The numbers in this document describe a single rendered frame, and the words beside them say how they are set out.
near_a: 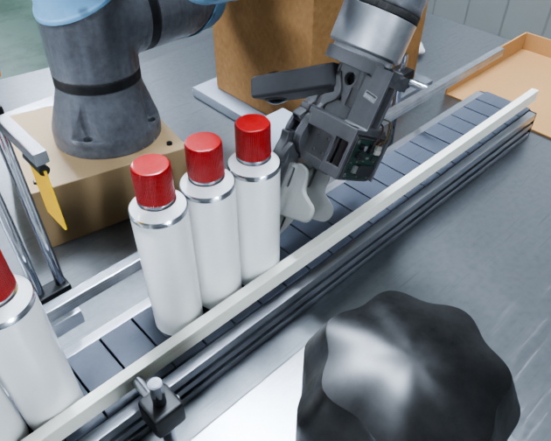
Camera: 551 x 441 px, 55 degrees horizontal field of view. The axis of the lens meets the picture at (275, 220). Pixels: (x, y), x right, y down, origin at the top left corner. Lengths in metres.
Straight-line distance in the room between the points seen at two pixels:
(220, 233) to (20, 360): 0.20
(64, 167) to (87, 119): 0.07
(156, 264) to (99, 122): 0.30
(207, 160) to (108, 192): 0.32
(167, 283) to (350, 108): 0.25
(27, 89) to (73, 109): 0.44
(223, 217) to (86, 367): 0.21
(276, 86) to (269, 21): 0.29
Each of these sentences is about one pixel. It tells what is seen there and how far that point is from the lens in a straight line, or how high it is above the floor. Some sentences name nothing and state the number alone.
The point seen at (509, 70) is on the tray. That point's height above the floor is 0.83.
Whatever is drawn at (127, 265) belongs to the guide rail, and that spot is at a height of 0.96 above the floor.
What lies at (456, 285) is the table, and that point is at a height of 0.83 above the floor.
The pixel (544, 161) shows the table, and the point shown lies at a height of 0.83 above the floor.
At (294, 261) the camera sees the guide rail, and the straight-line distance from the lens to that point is 0.59.
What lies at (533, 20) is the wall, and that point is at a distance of 2.61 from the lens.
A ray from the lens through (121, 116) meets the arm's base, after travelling 0.75.
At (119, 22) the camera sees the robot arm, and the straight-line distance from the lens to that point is 0.72.
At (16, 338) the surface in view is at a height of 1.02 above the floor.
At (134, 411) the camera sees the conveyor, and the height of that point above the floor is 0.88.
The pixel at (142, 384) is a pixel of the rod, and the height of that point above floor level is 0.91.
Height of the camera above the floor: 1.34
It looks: 42 degrees down
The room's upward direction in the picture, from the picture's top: straight up
